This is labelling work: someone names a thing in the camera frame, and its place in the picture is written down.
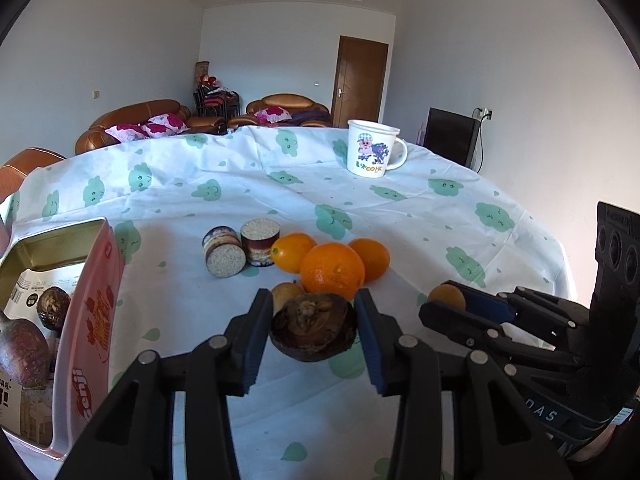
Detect black television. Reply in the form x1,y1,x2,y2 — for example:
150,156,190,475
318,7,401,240
422,107,480,168

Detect brown wooden door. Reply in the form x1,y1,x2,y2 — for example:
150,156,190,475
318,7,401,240
331,36,388,128

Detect small yellow-brown round fruit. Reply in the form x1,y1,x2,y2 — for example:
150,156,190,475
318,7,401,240
271,282,305,313

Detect purple round passion fruit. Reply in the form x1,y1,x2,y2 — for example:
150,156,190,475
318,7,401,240
1,312,50,389

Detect pink floral pillow right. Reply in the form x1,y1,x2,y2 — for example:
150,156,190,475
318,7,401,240
142,113,189,139

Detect brown leather long sofa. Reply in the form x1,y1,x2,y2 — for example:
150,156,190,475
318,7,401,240
75,100,227,155

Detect pink floral pillow left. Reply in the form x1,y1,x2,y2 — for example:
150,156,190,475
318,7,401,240
104,124,149,143

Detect pink metal tin box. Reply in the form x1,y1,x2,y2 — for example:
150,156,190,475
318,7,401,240
1,218,125,460

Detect armchair pink floral pillow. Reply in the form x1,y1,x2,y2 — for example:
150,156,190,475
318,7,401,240
254,106,292,126

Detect person's right hand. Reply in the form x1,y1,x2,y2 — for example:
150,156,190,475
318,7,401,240
572,424,620,463

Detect dark brown mangosteen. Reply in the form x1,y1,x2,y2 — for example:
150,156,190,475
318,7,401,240
37,286,70,332

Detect large orange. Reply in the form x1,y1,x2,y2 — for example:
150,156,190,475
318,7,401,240
299,243,366,301

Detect printed paper in tin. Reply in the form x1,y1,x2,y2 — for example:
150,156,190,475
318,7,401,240
1,262,84,448

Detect sugarcane piece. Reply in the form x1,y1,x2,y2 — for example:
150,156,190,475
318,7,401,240
202,226,246,278
240,218,280,266

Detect stacked red black chairs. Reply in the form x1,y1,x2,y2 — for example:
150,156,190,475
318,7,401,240
194,75,240,119

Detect white green cloud tablecloth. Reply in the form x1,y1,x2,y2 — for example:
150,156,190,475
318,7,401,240
1,128,567,479

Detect brown leather chaise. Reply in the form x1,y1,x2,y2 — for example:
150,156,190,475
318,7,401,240
0,148,65,202

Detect brown leather armchair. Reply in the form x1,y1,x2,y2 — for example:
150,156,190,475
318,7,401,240
227,93,332,129

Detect small orange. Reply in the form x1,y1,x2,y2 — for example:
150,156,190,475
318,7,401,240
427,284,466,310
348,238,390,283
270,232,317,274

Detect white cartoon mug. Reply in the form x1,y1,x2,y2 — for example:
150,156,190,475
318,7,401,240
347,119,408,179

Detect dark wrinkled mangosteen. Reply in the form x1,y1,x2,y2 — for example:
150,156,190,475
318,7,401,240
269,292,358,362

